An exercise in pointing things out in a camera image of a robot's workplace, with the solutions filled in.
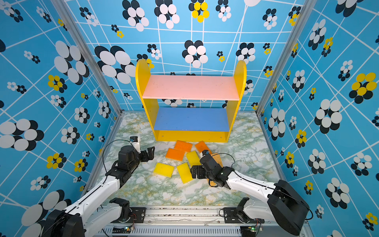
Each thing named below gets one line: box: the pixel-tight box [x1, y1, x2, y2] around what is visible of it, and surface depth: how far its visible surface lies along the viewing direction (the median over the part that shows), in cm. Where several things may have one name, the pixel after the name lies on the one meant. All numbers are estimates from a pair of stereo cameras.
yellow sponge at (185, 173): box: [176, 162, 194, 185], surface depth 89 cm
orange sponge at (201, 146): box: [194, 140, 213, 155], surface depth 101 cm
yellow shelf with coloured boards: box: [135, 59, 247, 143], surface depth 97 cm
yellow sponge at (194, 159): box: [186, 150, 202, 167], surface depth 96 cm
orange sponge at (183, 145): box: [174, 140, 193, 153], surface depth 100 cm
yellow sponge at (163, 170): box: [152, 162, 175, 178], surface depth 90 cm
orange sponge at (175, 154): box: [165, 148, 186, 162], surface depth 98 cm
